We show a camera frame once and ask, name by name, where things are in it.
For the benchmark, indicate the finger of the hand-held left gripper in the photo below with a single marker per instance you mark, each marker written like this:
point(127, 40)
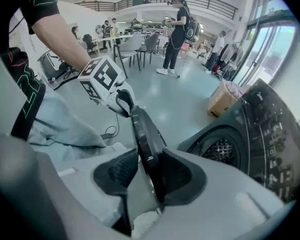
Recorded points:
point(126, 96)

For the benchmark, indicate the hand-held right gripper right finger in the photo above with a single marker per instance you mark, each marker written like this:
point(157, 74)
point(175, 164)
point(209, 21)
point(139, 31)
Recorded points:
point(222, 204)

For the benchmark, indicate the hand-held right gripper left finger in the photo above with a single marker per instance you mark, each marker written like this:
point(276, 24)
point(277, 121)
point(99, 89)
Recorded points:
point(90, 184)

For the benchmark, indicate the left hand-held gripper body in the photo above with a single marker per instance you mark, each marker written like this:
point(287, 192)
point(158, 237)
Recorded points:
point(103, 79)

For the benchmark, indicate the black washing machine door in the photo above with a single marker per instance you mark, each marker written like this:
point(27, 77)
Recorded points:
point(146, 139)

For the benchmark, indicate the person's left forearm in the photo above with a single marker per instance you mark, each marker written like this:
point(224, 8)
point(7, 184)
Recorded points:
point(60, 39)

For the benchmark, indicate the dark grey washing machine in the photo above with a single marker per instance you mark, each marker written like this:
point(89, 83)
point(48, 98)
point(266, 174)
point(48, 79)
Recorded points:
point(262, 134)

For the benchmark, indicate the black office chair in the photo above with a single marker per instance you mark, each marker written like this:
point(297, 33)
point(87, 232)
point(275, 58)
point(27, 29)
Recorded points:
point(88, 42)
point(68, 67)

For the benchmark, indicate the grey upholstered chair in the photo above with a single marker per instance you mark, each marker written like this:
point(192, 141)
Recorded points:
point(150, 44)
point(130, 47)

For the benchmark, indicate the white long table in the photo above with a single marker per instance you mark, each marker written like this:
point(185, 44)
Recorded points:
point(110, 38)

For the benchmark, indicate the person's light blue jeans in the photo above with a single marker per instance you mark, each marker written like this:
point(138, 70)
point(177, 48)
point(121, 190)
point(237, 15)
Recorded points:
point(65, 129)

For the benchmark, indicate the person's black green-print t-shirt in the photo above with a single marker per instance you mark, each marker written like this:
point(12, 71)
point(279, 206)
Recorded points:
point(43, 6)

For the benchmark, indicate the brown cardboard box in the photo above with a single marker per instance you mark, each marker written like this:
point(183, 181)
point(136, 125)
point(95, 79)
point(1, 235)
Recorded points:
point(221, 102)

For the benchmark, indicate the pink cloth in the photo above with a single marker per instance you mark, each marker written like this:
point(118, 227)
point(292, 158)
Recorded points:
point(236, 89)

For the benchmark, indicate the clothes rack with garments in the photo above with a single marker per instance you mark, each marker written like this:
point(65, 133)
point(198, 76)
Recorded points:
point(231, 54)

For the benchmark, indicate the dark metal balcony railing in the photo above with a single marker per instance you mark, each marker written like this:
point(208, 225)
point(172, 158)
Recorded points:
point(202, 2)

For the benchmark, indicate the glass door with dark frame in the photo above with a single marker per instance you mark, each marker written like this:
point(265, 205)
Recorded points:
point(267, 41)

